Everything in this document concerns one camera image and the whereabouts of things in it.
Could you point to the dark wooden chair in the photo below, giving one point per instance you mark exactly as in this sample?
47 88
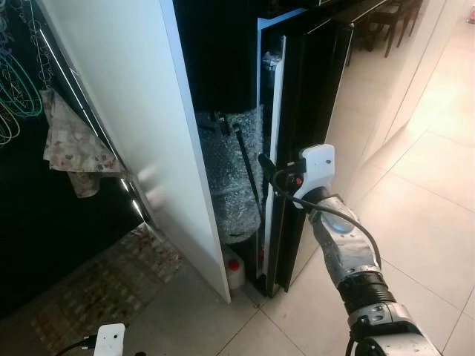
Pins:
393 18

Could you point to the white jug with red cap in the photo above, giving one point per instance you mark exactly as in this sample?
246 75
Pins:
236 276

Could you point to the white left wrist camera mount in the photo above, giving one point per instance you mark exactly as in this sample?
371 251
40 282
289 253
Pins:
110 341

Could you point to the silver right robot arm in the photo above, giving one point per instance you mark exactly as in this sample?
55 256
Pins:
345 248

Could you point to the beige red patterned floor mat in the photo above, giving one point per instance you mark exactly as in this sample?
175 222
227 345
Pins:
104 289

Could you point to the thin black rod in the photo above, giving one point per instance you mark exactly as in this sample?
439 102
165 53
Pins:
246 159

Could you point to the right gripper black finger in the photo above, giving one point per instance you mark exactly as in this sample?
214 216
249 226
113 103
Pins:
267 165

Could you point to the white room door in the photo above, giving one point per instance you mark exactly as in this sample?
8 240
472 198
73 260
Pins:
133 111

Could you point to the beige patterned hanging cloth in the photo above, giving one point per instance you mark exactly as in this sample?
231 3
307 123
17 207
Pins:
74 144

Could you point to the bubble wrap roll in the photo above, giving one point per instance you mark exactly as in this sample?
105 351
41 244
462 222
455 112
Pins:
226 178

